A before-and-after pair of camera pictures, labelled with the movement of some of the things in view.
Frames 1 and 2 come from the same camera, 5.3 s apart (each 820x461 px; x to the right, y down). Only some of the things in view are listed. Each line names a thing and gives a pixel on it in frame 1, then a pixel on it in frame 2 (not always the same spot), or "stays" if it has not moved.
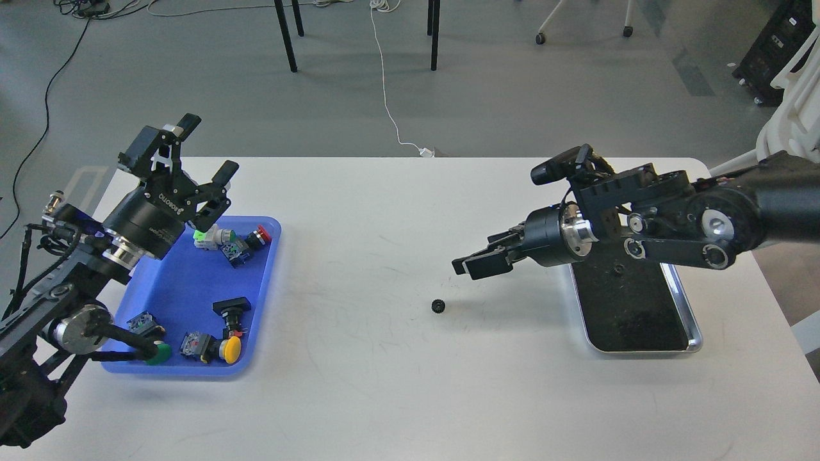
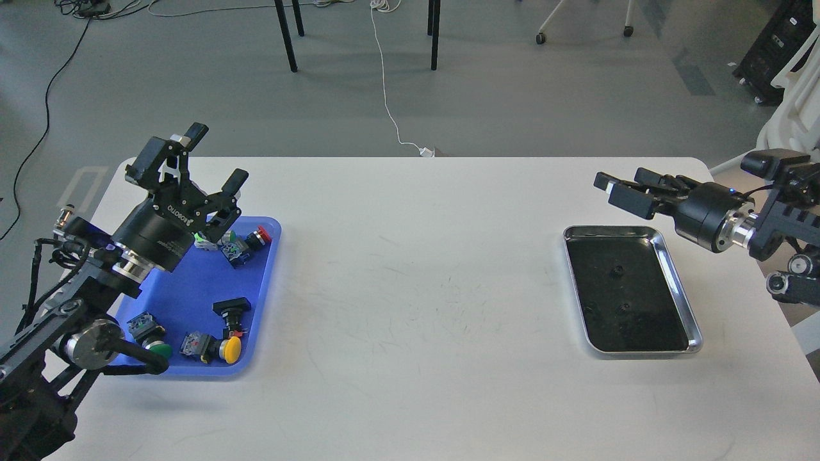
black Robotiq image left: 152,217 to 161,229
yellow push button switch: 209,349 stays
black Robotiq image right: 553,236 to 715,217
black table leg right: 434,14 stays
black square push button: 232,310 stays
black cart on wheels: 787,27 stays
